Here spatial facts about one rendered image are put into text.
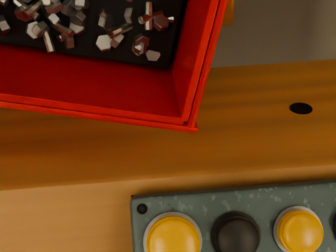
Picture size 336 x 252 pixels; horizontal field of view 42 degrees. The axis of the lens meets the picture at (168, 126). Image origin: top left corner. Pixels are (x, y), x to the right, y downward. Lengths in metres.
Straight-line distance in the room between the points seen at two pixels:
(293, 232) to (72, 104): 0.13
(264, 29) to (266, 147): 0.95
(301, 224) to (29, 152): 0.17
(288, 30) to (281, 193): 1.00
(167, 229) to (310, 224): 0.08
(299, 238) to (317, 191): 0.03
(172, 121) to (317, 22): 1.06
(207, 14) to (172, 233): 0.11
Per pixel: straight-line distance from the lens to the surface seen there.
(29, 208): 0.28
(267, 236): 0.26
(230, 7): 0.32
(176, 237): 0.24
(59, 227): 0.28
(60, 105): 0.21
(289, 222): 0.25
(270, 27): 1.22
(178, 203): 0.25
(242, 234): 0.24
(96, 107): 0.21
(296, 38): 1.25
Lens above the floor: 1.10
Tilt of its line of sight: 58 degrees down
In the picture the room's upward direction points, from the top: 172 degrees clockwise
